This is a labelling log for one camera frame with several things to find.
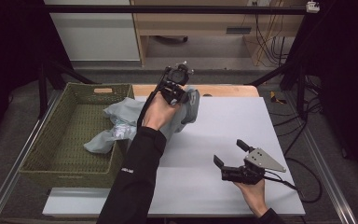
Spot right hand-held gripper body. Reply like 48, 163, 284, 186
220, 147, 287, 186

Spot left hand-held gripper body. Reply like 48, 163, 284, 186
159, 61, 196, 105

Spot grey cloth garment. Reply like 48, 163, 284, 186
83, 87, 200, 155

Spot green woven basket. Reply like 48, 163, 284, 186
18, 81, 135, 189

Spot person's right hand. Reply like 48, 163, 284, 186
232, 178, 270, 218

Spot person's left hand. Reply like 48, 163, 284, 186
141, 91, 184, 132

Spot white table mat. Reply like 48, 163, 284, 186
42, 95, 306, 217

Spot yellow and black floor marker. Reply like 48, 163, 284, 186
269, 91, 289, 105

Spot wooden desk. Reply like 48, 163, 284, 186
130, 0, 307, 68

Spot black metal stand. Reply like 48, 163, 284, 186
244, 60, 310, 120
37, 58, 98, 119

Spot white cabinet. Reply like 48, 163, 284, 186
43, 0, 141, 62

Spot black curtain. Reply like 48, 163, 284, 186
0, 0, 75, 153
287, 0, 358, 189

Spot white clamp device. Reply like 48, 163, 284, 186
305, 1, 321, 14

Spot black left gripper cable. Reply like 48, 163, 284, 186
136, 69, 170, 129

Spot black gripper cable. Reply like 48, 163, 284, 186
263, 156, 324, 204
136, 69, 170, 129

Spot black floor cables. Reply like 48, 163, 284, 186
268, 74, 324, 157

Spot black horizontal frame bar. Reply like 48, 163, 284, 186
43, 4, 309, 16

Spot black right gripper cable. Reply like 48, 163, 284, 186
263, 156, 324, 204

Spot aluminium frame rail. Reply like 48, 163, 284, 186
282, 90, 358, 224
0, 89, 62, 224

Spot bundle of hanging cables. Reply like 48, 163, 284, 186
241, 0, 291, 67

